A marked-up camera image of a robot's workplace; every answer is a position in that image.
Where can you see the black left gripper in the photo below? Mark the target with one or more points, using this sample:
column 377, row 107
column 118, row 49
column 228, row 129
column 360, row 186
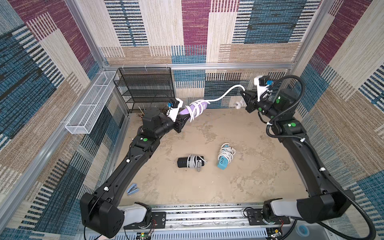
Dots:
column 180, row 122

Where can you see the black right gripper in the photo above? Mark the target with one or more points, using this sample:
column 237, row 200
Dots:
column 252, row 103

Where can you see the purple power strip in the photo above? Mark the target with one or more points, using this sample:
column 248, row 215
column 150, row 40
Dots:
column 195, row 108

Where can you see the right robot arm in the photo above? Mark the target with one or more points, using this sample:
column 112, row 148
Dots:
column 326, row 198

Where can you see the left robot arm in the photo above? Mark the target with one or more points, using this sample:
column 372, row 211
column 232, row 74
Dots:
column 99, row 210

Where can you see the black power strip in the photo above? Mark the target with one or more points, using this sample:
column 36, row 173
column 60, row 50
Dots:
column 190, row 161

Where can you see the teal power strip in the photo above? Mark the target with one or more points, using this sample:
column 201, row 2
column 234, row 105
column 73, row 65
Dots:
column 225, row 156

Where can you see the pencils in red cup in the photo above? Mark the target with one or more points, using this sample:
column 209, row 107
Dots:
column 142, row 111

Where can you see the red metal pencil cup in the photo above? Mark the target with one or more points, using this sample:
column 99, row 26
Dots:
column 140, row 130

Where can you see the blue stapler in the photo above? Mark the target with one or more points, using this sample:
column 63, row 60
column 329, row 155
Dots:
column 133, row 189

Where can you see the teal tape roll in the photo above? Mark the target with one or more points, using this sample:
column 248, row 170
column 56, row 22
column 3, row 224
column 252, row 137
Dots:
column 302, row 231

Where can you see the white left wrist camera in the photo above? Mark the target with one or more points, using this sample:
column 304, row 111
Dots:
column 174, row 106

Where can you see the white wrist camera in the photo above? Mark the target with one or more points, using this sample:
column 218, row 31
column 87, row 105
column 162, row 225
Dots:
column 174, row 106
column 264, row 87

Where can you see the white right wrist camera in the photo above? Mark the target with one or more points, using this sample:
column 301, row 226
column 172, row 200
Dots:
column 264, row 87

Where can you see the black wire mesh shelf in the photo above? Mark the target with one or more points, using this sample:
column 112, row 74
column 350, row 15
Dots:
column 142, row 88

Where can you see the white wire mesh basket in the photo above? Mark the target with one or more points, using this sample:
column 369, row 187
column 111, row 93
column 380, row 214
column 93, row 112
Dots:
column 87, row 113

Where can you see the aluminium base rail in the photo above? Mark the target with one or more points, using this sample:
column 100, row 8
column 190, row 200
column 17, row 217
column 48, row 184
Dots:
column 211, row 222

